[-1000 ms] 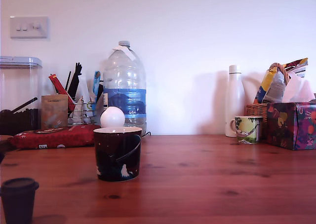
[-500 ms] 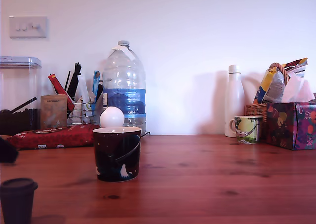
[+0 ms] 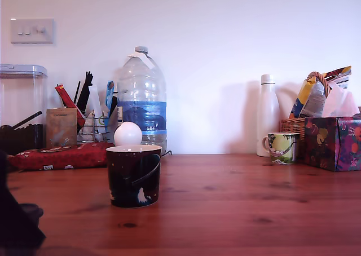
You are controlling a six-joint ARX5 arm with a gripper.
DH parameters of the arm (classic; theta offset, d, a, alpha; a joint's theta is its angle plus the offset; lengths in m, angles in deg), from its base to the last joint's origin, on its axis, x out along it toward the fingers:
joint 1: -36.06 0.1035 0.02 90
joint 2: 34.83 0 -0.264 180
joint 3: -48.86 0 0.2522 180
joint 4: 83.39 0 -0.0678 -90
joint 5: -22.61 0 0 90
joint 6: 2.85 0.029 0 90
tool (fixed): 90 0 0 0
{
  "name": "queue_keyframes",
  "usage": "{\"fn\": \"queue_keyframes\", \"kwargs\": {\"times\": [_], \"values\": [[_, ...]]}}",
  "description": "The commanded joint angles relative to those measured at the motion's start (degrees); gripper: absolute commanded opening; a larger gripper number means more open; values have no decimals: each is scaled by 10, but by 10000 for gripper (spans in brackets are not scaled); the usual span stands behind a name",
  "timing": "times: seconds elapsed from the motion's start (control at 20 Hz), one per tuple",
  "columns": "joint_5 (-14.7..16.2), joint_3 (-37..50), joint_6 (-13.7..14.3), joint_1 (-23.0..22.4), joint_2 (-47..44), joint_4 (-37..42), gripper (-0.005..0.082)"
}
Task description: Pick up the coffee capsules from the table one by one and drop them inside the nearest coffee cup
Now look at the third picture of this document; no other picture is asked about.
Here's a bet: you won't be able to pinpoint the dark coffee capsule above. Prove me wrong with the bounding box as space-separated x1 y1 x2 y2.
20 203 45 229

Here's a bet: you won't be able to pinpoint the red coffee bag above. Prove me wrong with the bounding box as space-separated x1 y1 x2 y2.
7 142 116 171

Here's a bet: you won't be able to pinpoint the brown paper coffee pack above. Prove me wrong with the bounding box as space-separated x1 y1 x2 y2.
46 107 78 149

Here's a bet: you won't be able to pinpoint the dark mug with white inside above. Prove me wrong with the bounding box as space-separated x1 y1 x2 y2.
105 144 163 209

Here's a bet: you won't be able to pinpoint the clear container with coffee beans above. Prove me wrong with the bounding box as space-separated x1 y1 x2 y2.
0 64 48 155

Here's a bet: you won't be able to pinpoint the black scoop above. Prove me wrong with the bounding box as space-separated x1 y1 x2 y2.
11 111 43 130

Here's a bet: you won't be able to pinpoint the red narrow packet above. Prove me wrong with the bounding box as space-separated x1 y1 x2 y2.
54 83 85 127

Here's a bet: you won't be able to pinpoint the white paper sachet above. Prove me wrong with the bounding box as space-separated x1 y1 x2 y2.
83 85 104 119

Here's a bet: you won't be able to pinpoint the black kitchen utensils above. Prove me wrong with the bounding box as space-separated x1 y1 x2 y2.
73 70 94 113

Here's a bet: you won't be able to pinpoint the blue packet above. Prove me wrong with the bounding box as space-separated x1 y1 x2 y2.
104 80 115 119

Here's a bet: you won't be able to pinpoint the large clear water bottle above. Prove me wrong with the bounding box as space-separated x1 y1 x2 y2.
116 46 168 155

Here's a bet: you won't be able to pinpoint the white insulated bottle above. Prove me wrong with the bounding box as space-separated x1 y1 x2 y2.
256 73 280 157

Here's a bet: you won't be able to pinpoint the green illustrated mug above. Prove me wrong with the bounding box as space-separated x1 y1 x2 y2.
261 131 301 165

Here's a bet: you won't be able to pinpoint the wicker basket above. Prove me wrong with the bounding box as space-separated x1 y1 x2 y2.
280 70 334 142

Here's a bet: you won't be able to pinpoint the yellow and blue snack bag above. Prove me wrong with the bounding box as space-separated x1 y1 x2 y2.
289 65 353 119

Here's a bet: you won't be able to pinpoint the floral tissue box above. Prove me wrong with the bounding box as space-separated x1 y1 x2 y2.
303 116 361 173

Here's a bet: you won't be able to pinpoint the white tissue paper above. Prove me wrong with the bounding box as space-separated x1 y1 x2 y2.
321 80 361 118

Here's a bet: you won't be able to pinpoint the metal wire rack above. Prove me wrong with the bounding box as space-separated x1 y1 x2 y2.
76 111 113 143

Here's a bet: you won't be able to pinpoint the small white round camera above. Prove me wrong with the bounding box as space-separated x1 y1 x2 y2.
113 121 143 147

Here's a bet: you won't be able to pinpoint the white light switch plate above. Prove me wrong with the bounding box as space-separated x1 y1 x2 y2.
10 18 55 45

